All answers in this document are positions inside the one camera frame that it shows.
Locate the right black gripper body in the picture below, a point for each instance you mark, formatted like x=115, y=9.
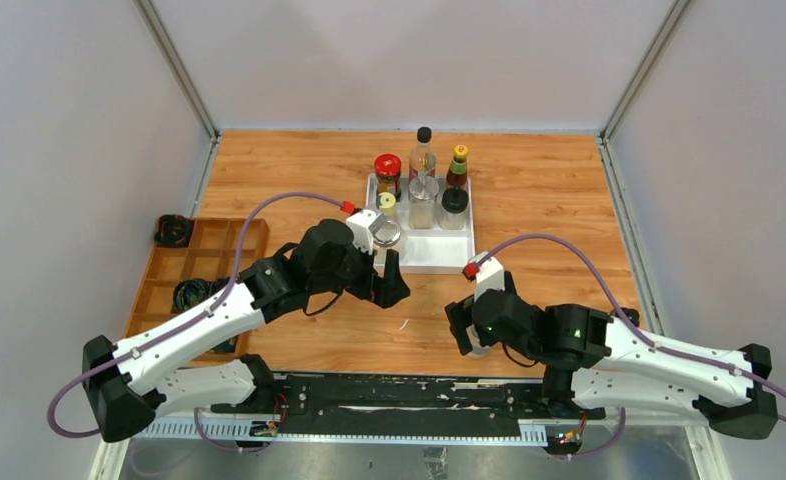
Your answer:
x=485, y=337

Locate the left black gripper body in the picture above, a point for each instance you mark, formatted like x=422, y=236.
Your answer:
x=356, y=273

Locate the silver lid peppercorn bottle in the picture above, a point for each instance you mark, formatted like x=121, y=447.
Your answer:
x=477, y=349

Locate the round glass jar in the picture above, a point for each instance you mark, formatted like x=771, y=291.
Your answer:
x=390, y=237

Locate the white divided tray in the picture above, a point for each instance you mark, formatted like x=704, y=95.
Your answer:
x=435, y=250

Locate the yellow lid spice bottle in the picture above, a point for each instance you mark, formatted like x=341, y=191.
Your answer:
x=386, y=203

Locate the black cap white pepper bottle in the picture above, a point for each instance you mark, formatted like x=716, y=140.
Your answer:
x=453, y=206

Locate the silver lid shaker jar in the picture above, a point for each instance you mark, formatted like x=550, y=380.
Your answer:
x=423, y=192

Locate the red lid brown jar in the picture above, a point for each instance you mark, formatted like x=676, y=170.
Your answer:
x=387, y=170

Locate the black cap soy sauce bottle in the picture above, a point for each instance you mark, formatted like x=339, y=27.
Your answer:
x=422, y=158

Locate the yellow cap sauce bottle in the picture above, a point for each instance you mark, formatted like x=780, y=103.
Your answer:
x=457, y=174

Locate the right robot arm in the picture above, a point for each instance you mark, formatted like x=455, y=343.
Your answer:
x=594, y=359

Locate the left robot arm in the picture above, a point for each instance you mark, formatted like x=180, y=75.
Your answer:
x=132, y=382

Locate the wooden compartment organizer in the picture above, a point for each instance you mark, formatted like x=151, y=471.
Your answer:
x=185, y=248

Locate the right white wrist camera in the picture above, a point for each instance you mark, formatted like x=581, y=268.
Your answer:
x=485, y=273

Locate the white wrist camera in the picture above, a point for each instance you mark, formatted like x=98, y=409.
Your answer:
x=485, y=273
x=364, y=225

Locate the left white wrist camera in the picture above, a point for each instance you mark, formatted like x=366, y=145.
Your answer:
x=364, y=225

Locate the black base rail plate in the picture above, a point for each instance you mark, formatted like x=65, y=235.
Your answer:
x=404, y=406

